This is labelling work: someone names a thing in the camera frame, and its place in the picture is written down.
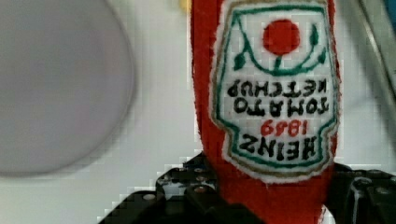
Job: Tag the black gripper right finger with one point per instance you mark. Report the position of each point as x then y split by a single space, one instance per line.
361 196

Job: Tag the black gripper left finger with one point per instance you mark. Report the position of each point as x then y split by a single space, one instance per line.
188 194

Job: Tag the red plush ketchup bottle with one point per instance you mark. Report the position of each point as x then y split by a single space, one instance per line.
266 81

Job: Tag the lilac round plate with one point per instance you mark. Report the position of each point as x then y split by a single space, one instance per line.
67 80

